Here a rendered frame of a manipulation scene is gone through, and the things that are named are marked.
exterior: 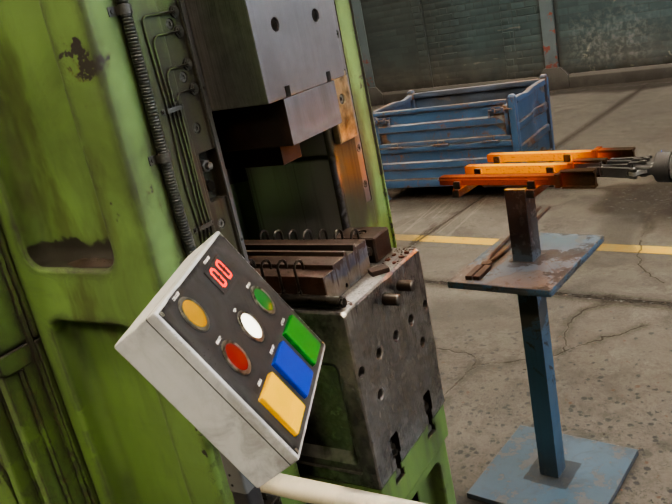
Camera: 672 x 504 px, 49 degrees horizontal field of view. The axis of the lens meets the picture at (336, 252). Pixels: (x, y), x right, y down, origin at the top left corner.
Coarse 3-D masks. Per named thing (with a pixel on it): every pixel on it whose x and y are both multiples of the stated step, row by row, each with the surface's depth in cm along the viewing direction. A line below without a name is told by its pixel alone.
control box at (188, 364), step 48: (192, 288) 105; (240, 288) 118; (144, 336) 95; (192, 336) 97; (240, 336) 108; (192, 384) 97; (240, 384) 99; (288, 384) 110; (240, 432) 99; (288, 432) 101
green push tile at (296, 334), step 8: (288, 320) 124; (296, 320) 125; (288, 328) 121; (296, 328) 123; (304, 328) 126; (288, 336) 119; (296, 336) 121; (304, 336) 124; (312, 336) 126; (296, 344) 120; (304, 344) 122; (312, 344) 124; (320, 344) 127; (304, 352) 120; (312, 352) 122; (312, 360) 120
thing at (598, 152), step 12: (492, 156) 215; (504, 156) 213; (516, 156) 210; (528, 156) 208; (540, 156) 206; (552, 156) 204; (576, 156) 199; (588, 156) 197; (600, 156) 196; (612, 156) 194; (624, 156) 192
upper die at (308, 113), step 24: (288, 96) 148; (312, 96) 154; (336, 96) 162; (216, 120) 156; (240, 120) 153; (264, 120) 149; (288, 120) 147; (312, 120) 154; (336, 120) 162; (240, 144) 155; (264, 144) 152; (288, 144) 149
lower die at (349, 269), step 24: (264, 240) 188; (288, 240) 184; (312, 240) 180; (336, 240) 176; (360, 240) 172; (264, 264) 171; (288, 264) 167; (312, 264) 164; (336, 264) 162; (360, 264) 171; (288, 288) 163; (312, 288) 160; (336, 288) 162
